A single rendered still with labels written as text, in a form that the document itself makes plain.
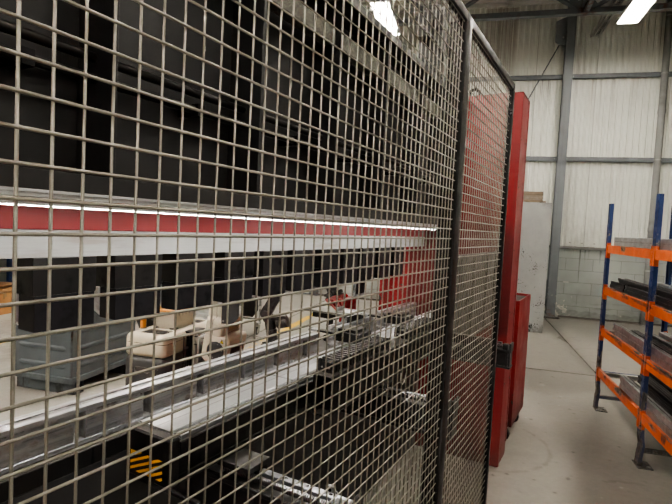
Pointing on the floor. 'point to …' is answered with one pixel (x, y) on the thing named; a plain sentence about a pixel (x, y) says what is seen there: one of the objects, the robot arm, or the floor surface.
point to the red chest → (519, 357)
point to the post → (453, 258)
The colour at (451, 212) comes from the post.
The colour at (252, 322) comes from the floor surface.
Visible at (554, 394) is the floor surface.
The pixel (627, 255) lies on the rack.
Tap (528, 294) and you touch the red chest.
